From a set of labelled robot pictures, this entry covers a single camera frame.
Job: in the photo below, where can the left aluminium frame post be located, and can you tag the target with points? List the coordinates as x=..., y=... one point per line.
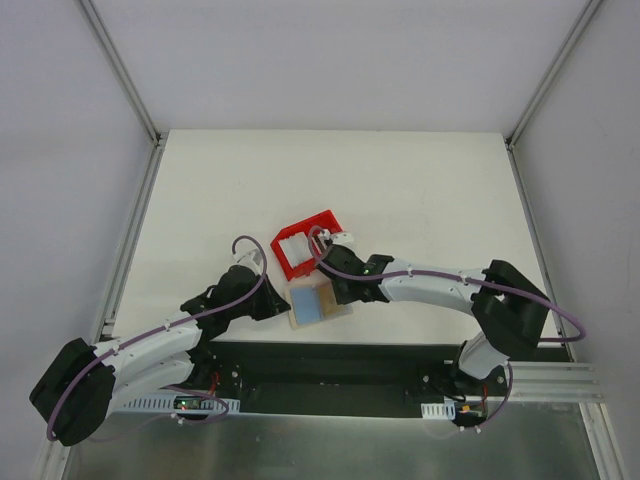
x=104, y=40

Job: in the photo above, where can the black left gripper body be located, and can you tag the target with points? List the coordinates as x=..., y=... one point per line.
x=267, y=301

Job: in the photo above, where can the right white cable duct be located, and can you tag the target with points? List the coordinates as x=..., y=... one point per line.
x=438, y=411

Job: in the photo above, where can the aluminium rail profile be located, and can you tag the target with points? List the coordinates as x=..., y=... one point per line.
x=556, y=382

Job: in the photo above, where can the beige leather card holder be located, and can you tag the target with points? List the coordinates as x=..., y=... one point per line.
x=345, y=311

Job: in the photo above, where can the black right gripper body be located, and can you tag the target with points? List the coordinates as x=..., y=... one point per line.
x=341, y=288

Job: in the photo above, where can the red plastic bin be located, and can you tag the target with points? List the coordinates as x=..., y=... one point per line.
x=290, y=246

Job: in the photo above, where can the white cable duct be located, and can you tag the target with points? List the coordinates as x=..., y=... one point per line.
x=176, y=402
x=438, y=411

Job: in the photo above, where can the aluminium frame post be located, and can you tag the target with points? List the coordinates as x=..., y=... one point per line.
x=568, y=46
x=104, y=40

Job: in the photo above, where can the right aluminium frame post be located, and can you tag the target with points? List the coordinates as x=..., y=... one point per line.
x=568, y=46

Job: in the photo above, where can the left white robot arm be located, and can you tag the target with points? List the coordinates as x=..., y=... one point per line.
x=86, y=382

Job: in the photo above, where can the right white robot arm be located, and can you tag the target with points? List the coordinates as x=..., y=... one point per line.
x=509, y=309

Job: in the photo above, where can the left white cable duct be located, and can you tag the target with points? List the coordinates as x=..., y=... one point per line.
x=176, y=402

